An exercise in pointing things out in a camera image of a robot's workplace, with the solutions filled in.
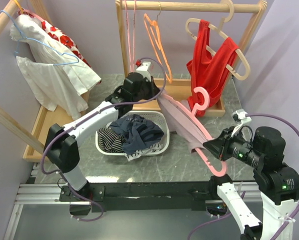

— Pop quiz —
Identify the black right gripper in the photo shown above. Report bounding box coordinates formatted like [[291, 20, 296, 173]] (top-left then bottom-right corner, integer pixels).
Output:
[[202, 124, 263, 165]]

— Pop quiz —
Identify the pink wire hanger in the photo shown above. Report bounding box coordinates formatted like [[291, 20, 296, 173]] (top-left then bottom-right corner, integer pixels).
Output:
[[123, 0, 134, 72], [132, 0, 137, 67]]

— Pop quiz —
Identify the orange plastic hanger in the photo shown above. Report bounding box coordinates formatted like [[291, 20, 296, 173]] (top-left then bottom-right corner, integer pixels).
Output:
[[143, 2, 173, 84]]

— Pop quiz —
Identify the navy blue tank top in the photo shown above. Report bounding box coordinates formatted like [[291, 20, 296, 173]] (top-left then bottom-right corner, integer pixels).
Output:
[[109, 114, 164, 155]]

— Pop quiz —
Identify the mauve tank top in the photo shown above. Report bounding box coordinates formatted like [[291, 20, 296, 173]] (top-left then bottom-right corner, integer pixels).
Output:
[[157, 93, 212, 152]]

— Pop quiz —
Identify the pink plastic hanger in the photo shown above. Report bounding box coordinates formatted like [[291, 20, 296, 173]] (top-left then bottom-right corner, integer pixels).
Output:
[[157, 87, 227, 177]]

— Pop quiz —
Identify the black striped tank top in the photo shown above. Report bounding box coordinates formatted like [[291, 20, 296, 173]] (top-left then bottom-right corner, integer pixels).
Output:
[[97, 128, 126, 154]]

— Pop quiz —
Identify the white striped tank top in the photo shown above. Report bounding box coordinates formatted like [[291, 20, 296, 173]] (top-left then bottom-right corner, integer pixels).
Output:
[[124, 143, 162, 162]]

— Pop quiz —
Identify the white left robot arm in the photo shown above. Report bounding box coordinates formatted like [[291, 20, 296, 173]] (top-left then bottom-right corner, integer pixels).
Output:
[[42, 70, 160, 201]]

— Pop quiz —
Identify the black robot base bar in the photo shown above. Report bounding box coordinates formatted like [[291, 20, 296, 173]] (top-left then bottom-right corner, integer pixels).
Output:
[[59, 173, 238, 213]]

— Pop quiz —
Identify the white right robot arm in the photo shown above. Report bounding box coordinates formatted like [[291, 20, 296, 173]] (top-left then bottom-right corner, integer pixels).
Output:
[[203, 126, 299, 240]]

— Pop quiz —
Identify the red tank top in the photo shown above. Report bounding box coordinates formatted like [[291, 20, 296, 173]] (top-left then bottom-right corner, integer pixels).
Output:
[[186, 19, 239, 109]]

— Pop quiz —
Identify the beige wooden hanger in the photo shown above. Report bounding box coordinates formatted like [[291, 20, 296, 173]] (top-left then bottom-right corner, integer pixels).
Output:
[[184, 0, 252, 81]]

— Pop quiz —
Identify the wooden clothes rack centre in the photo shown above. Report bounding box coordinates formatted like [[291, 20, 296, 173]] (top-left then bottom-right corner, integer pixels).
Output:
[[115, 0, 268, 117]]

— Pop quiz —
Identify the wooden clothes rack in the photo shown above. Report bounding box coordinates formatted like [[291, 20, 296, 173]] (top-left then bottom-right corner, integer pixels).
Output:
[[0, 0, 90, 163], [115, 0, 268, 117]]

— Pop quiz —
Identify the white dress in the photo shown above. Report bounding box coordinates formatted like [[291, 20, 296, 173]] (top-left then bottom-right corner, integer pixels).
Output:
[[10, 14, 101, 120]]

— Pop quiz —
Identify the red floral white garment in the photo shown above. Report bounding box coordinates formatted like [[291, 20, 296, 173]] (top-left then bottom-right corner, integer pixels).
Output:
[[41, 20, 91, 67]]

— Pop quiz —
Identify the wooden clothes rack left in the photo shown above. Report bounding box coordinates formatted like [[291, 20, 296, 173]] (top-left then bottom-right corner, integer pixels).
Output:
[[0, 0, 90, 163]]

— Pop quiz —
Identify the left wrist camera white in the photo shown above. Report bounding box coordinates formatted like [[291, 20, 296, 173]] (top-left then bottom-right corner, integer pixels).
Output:
[[135, 59, 153, 80]]

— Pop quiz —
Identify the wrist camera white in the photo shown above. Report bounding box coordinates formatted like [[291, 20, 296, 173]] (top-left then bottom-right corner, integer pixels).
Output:
[[135, 59, 153, 80], [231, 109, 252, 137]]

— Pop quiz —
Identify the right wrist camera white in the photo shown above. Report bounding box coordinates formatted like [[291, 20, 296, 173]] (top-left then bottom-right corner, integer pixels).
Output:
[[231, 109, 252, 137]]

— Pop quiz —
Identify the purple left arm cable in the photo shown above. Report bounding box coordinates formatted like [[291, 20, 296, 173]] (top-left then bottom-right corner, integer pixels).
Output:
[[40, 57, 167, 222]]

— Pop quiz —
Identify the blue wire hanger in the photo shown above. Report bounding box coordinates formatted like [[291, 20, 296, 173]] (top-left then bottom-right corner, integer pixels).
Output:
[[0, 9, 80, 67]]

